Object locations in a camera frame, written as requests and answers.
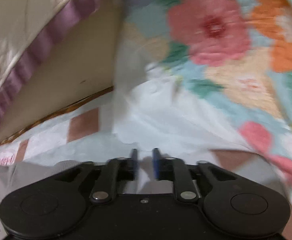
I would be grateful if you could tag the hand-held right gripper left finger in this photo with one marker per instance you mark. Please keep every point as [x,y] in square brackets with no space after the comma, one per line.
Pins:
[134,165]

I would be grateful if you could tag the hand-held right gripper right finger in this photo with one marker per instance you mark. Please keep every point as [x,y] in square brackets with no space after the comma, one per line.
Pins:
[156,165]

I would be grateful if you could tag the grey waffle-knit shirt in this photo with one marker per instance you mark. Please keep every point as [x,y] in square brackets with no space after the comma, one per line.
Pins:
[31,175]

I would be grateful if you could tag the colourful floral blanket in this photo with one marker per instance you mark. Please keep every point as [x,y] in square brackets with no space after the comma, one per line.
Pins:
[211,30]

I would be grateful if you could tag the white bear print quilt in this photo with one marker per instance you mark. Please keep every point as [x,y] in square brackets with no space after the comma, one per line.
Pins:
[16,17]

